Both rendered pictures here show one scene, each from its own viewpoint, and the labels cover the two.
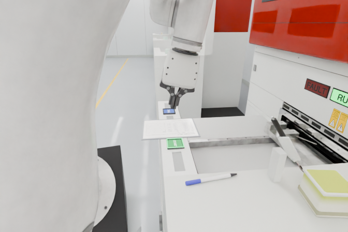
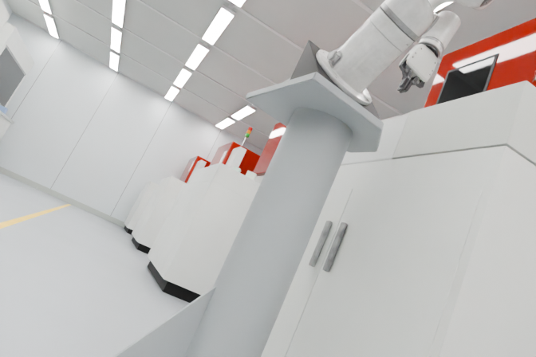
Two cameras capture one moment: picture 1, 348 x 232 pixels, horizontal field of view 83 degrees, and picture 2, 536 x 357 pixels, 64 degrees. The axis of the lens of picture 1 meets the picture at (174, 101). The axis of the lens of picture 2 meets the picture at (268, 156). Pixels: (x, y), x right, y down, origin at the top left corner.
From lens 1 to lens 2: 122 cm
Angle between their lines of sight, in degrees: 37
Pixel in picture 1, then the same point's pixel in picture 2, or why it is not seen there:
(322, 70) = not seen: hidden behind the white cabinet
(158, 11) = not seen: hidden behind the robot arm
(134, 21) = (124, 148)
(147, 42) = (126, 194)
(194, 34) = (443, 40)
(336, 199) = not seen: outside the picture
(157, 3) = (434, 5)
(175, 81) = (417, 66)
